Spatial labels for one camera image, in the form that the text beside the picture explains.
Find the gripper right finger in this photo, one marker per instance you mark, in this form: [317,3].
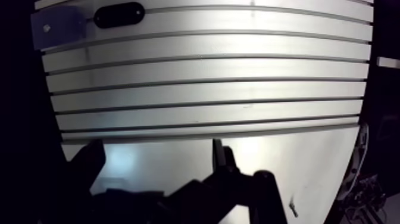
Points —
[225,187]

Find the steel bolt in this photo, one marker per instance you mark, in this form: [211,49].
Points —
[46,28]

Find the steel screw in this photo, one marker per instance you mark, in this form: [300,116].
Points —
[293,209]

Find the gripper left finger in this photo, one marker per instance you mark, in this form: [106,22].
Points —
[89,162]

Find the dark blue-grey block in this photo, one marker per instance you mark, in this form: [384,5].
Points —
[64,29]

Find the black oval holder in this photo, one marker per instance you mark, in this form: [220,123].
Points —
[118,15]

